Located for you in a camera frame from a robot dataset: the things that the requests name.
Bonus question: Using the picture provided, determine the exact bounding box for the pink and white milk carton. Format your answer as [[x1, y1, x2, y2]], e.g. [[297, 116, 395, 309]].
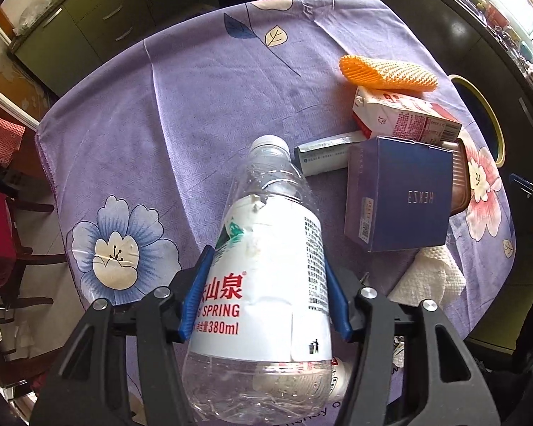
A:
[[352, 86, 463, 147]]

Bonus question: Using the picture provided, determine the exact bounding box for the clear plastic water bottle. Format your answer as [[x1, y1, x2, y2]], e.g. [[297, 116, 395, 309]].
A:
[[181, 135, 338, 426]]

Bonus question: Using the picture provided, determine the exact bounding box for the green kitchen cabinet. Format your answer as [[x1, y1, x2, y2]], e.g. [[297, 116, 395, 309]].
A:
[[9, 0, 218, 98]]

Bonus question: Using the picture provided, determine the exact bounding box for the red checkered cloth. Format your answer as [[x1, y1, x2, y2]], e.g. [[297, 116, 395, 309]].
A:
[[0, 109, 27, 174]]

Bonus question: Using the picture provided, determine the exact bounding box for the small white bottle red label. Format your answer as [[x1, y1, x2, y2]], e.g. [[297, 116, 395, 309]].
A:
[[329, 357, 354, 402]]

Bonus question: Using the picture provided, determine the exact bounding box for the dark wooden chair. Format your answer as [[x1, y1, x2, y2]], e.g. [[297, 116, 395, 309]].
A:
[[0, 173, 67, 391]]

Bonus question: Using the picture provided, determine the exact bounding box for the orange foam fruit net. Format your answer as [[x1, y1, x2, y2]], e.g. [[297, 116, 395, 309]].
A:
[[340, 54, 440, 94]]

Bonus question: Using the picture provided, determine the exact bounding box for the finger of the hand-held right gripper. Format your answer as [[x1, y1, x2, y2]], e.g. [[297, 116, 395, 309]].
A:
[[508, 173, 533, 214]]

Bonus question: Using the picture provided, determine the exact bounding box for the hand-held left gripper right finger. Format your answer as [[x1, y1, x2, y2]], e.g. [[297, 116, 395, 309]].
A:
[[322, 255, 502, 426]]

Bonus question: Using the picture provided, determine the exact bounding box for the dark blue cardboard box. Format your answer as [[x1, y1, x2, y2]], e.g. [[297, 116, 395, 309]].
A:
[[343, 136, 454, 253]]

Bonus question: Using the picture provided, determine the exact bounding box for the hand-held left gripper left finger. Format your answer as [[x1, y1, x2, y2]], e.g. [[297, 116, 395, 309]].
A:
[[29, 245, 216, 426]]

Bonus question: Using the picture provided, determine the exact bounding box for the white and blue snack packet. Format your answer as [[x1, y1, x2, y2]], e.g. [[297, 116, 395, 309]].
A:
[[293, 131, 367, 177]]

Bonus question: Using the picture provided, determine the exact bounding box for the purple floral tablecloth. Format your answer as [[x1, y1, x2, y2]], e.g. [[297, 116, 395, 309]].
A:
[[34, 0, 516, 426]]

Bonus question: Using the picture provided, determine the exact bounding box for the brown plastic tray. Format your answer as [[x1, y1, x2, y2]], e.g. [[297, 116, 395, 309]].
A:
[[440, 138, 472, 218]]

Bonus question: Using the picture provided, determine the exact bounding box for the yellow rimmed trash bin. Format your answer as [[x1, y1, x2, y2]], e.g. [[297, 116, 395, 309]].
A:
[[448, 75, 505, 167]]

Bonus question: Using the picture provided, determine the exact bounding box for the white paper towel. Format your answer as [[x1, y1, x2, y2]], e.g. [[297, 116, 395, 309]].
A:
[[386, 246, 467, 313]]

